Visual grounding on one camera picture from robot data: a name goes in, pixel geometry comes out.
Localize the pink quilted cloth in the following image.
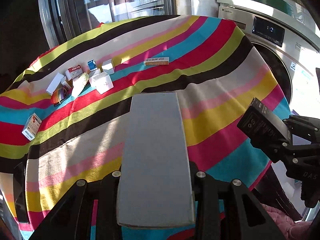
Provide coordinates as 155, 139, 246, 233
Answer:
262, 204, 312, 239

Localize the black box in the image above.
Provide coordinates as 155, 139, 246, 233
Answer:
237, 98, 292, 144

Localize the black phone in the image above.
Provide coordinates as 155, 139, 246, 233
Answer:
13, 162, 29, 224

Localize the white washing machine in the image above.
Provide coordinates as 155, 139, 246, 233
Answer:
216, 0, 320, 221

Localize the sliding glass door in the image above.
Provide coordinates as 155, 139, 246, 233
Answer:
38, 0, 176, 48

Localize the yellow green sponge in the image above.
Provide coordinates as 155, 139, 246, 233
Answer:
71, 73, 89, 98

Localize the striped multicolour blanket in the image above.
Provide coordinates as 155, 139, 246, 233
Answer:
1, 15, 290, 239

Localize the rainbow strap roll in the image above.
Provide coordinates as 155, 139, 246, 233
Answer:
51, 86, 70, 106

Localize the grey box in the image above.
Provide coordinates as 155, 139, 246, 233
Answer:
117, 92, 195, 229

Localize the green basin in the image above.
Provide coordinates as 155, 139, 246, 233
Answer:
254, 0, 294, 17

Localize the white red leaflet box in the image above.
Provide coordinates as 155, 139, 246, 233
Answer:
22, 113, 42, 141

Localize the small white cube box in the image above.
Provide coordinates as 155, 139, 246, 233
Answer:
101, 59, 114, 75

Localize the blue white carton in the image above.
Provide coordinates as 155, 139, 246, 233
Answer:
87, 60, 97, 72

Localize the long orange white box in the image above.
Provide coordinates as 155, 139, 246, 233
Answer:
144, 57, 170, 66

